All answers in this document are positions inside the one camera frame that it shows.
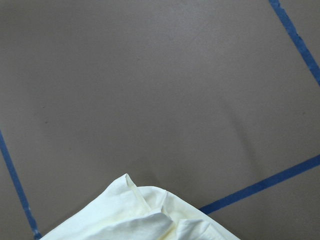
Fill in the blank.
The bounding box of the cream long sleeve shirt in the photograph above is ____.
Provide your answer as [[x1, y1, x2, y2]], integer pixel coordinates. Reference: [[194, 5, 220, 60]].
[[43, 174, 238, 240]]

